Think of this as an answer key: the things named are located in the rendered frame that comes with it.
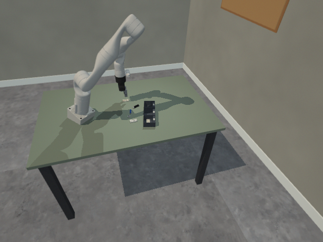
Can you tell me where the black three-compartment bin rack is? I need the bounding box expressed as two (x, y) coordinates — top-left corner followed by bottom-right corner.
(143, 101), (155, 127)

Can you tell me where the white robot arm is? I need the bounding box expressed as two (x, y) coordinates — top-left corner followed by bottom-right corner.
(74, 14), (145, 115)

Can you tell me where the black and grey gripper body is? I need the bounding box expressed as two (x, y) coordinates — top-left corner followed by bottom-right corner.
(115, 69), (130, 91)

